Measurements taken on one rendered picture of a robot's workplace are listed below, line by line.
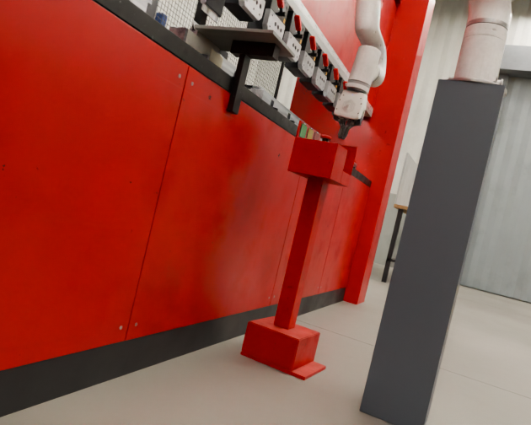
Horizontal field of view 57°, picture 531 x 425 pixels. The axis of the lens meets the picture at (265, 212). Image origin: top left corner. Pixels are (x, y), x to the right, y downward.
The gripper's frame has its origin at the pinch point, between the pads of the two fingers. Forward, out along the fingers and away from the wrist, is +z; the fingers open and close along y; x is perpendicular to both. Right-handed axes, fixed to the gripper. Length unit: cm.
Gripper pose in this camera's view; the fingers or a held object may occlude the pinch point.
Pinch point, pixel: (342, 132)
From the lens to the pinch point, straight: 180.2
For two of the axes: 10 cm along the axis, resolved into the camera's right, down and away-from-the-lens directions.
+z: -3.0, 9.5, 0.5
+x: 4.6, 1.0, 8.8
